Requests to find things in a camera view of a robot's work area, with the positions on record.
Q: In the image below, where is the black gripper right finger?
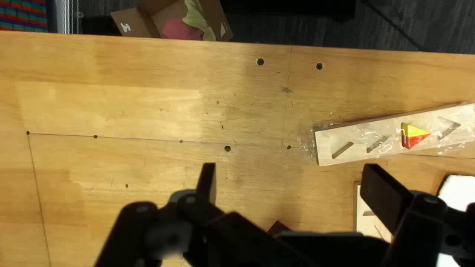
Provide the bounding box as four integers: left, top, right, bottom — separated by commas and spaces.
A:
360, 163, 416, 234

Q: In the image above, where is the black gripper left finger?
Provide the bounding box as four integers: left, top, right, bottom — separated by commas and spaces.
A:
195, 162, 226, 214

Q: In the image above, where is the open cardboard box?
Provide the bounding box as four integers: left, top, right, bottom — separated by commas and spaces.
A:
109, 0, 236, 42

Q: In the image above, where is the plastic-wrapped wooden puzzle board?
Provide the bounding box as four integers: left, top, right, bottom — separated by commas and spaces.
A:
314, 101, 475, 168

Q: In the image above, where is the red yellow triangle piece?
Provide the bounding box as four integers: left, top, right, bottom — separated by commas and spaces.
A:
400, 122, 432, 151

